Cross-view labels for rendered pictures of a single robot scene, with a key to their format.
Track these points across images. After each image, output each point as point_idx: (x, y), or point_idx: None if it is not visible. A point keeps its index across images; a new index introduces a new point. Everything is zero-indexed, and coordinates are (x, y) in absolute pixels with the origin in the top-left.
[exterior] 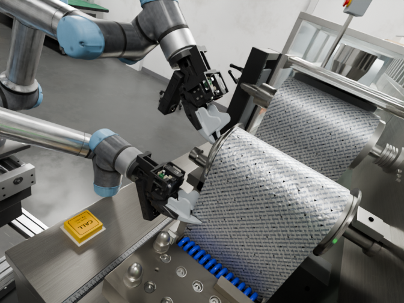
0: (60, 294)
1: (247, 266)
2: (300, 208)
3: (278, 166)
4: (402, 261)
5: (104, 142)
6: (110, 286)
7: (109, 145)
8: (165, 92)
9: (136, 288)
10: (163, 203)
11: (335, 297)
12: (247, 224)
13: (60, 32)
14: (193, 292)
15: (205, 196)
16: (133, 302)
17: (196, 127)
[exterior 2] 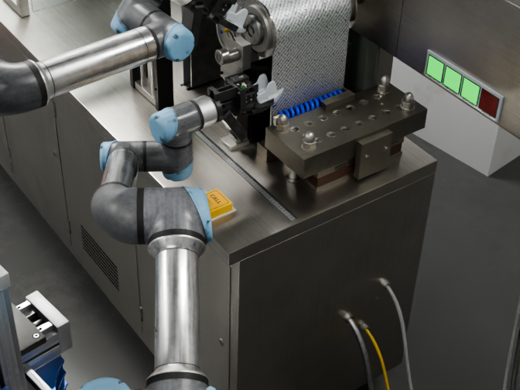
0: (282, 220)
1: (323, 80)
2: (333, 11)
3: (304, 1)
4: None
5: (179, 118)
6: (310, 159)
7: (186, 115)
8: (193, 29)
9: (316, 146)
10: (258, 104)
11: (365, 41)
12: (311, 53)
13: (174, 49)
14: (326, 121)
15: (278, 66)
16: (326, 148)
17: (234, 30)
